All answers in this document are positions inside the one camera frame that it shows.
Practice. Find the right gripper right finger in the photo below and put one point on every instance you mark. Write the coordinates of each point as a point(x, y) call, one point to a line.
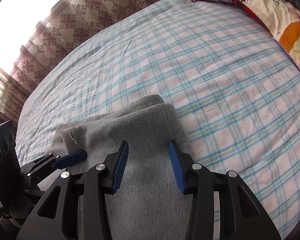
point(242, 216)

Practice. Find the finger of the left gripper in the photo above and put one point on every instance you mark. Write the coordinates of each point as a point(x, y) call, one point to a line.
point(70, 160)
point(41, 167)

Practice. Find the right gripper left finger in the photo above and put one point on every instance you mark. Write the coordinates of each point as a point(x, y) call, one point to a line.
point(78, 201)

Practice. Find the plaid bed sheet mattress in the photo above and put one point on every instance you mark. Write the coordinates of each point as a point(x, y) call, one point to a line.
point(236, 91)

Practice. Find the patterned beige curtain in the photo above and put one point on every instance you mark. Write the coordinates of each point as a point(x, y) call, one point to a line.
point(35, 35)

